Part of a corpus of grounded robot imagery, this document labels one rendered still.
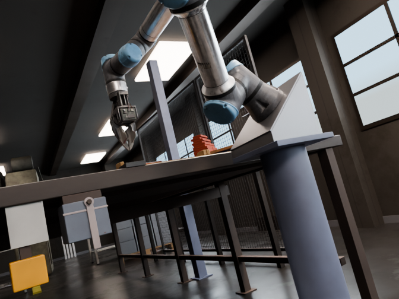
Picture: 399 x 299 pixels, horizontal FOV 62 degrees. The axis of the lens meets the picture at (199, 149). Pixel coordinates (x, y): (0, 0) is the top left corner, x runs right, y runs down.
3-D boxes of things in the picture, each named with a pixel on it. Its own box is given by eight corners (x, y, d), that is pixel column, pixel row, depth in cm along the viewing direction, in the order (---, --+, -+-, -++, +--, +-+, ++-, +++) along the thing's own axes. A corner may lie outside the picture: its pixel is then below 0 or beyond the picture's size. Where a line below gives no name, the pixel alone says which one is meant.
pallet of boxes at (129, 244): (170, 245, 704) (159, 196, 721) (176, 248, 636) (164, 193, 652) (118, 260, 672) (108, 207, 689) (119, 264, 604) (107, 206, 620)
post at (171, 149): (212, 274, 336) (161, 58, 373) (198, 280, 327) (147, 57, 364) (203, 274, 350) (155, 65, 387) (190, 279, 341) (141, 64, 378)
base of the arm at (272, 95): (289, 85, 123) (268, 68, 121) (271, 116, 117) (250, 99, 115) (267, 99, 136) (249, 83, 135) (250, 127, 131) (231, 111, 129)
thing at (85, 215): (116, 243, 105) (105, 187, 108) (70, 255, 97) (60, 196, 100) (106, 244, 114) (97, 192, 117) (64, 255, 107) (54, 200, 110)
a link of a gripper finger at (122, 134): (125, 148, 118) (120, 123, 119) (120, 152, 122) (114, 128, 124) (133, 146, 119) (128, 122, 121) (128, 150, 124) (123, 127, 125)
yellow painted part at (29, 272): (49, 282, 94) (35, 200, 98) (13, 293, 89) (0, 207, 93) (46, 280, 101) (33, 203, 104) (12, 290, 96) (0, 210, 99)
